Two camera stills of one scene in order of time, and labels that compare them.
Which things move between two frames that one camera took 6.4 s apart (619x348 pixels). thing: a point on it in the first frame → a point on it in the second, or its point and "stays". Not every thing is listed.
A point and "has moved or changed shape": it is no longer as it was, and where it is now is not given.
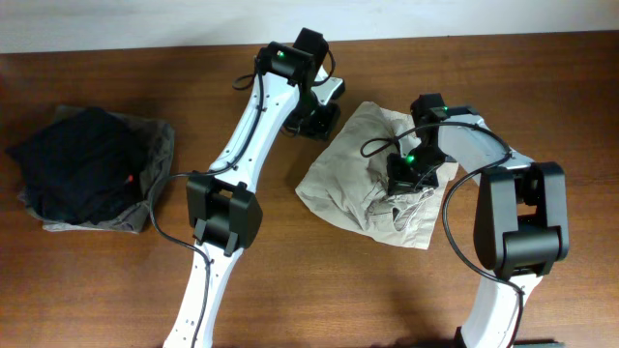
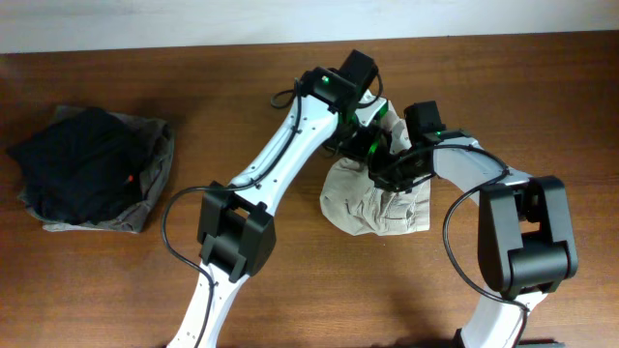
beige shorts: [347, 188] has moved or changed shape
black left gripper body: [315, 124] → [358, 146]
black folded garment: [82, 167] stays
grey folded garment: [161, 142] stays
